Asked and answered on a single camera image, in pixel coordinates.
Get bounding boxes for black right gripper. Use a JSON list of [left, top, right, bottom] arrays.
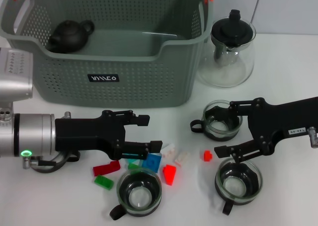
[[207, 96, 318, 166]]

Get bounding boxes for red flat toy brick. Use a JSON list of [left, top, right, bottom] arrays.
[[92, 160, 121, 177]]

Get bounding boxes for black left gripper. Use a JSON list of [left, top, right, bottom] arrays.
[[54, 109, 163, 161]]

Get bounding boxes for translucent green toy brick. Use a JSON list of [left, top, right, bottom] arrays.
[[127, 161, 144, 172]]

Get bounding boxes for blue square toy plate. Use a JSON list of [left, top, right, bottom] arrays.
[[142, 152, 162, 173]]

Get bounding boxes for small red toy block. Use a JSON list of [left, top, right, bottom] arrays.
[[200, 150, 214, 163]]

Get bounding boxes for white toy brick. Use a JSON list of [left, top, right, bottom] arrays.
[[173, 151, 191, 167], [160, 143, 176, 159]]

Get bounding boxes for glass teacup with black sleeve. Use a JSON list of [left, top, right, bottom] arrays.
[[109, 168, 163, 221], [190, 99, 243, 140], [215, 157, 263, 216]]

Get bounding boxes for left arm grey cable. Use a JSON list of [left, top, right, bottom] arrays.
[[29, 151, 80, 174]]

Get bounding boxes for glass teapot with black lid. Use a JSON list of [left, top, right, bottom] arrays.
[[197, 9, 256, 88]]

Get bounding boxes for dark clay teapot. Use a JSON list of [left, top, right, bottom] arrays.
[[47, 19, 95, 55]]

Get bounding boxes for grey-green perforated storage bin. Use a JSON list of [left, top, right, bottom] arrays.
[[0, 0, 215, 109]]

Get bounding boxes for red-orange sloped toy brick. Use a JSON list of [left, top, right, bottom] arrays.
[[162, 164, 178, 186]]

